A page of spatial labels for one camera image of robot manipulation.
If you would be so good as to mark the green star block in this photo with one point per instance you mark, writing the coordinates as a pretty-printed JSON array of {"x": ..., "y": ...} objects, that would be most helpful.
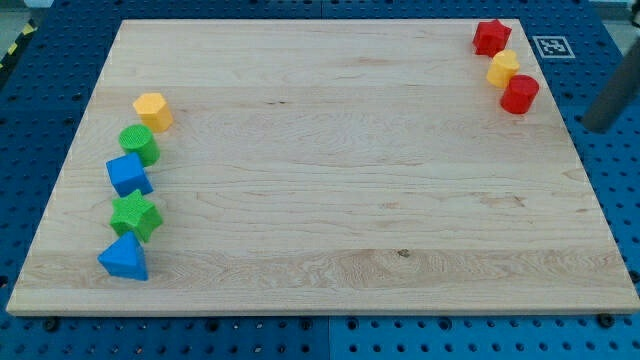
[{"x": 137, "y": 214}]

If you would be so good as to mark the yellow hexagon block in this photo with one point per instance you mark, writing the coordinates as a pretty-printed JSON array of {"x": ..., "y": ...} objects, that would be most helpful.
[{"x": 153, "y": 111}]

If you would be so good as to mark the wooden board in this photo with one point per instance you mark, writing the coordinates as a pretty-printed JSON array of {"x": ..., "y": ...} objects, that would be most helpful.
[{"x": 326, "y": 167}]

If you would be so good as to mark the blue triangle block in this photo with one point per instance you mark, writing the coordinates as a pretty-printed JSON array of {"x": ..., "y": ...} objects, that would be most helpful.
[{"x": 125, "y": 258}]

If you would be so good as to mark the white fiducial marker tag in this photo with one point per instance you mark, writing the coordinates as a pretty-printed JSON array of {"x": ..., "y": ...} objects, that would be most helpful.
[{"x": 553, "y": 47}]

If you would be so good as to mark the green cylinder block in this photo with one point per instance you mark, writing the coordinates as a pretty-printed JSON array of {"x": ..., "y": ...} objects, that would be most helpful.
[{"x": 139, "y": 139}]

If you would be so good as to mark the red star block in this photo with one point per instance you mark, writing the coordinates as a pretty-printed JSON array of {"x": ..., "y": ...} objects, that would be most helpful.
[{"x": 490, "y": 37}]

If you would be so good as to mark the yellow heart block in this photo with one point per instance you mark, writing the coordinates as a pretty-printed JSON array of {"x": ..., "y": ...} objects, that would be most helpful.
[{"x": 503, "y": 66}]

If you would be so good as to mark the red cylinder block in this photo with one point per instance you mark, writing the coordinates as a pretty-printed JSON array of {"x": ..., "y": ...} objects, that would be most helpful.
[{"x": 519, "y": 94}]

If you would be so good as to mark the blue cube block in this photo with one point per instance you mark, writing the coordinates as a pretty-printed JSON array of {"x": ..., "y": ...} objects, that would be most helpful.
[{"x": 127, "y": 174}]

